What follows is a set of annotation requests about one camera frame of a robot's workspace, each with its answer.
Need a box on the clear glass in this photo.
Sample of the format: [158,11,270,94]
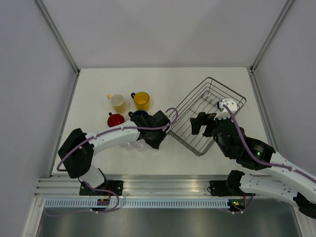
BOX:
[119,142,132,150]
[132,140,146,152]

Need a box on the blue mug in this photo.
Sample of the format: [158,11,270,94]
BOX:
[128,110,148,118]

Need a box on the bright yellow mug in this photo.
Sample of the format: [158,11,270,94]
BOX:
[131,92,151,111]

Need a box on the red mug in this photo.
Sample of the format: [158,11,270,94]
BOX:
[107,113,125,127]

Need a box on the pale yellow mug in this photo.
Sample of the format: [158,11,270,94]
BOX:
[107,94,126,114]

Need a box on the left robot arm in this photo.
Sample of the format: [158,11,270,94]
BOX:
[56,111,176,196]

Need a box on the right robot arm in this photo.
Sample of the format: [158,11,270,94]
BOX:
[190,111,316,219]

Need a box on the grey wire dish rack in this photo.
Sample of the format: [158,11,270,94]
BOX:
[167,77,247,157]

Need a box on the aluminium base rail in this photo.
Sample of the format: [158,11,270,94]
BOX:
[34,174,279,198]

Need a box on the white slotted cable duct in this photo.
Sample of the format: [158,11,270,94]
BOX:
[45,198,229,209]

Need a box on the right aluminium frame post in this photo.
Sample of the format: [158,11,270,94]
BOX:
[249,0,296,74]

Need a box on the aluminium frame post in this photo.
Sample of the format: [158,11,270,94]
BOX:
[249,0,296,74]
[33,0,81,75]

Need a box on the left aluminium frame post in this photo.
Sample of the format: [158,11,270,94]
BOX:
[33,0,81,75]

